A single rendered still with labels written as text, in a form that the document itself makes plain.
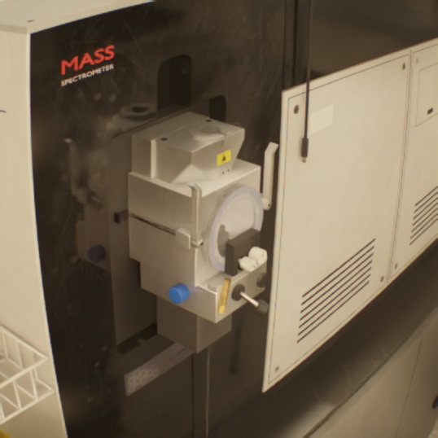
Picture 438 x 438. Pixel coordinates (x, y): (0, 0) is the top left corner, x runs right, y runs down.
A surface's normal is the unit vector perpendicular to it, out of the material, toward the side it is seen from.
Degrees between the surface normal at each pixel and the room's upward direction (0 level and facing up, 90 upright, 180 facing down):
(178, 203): 90
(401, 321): 0
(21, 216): 90
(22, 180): 90
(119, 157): 90
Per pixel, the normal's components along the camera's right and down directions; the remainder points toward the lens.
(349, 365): 0.03, -0.89
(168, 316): -0.61, 0.35
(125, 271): 0.79, 0.30
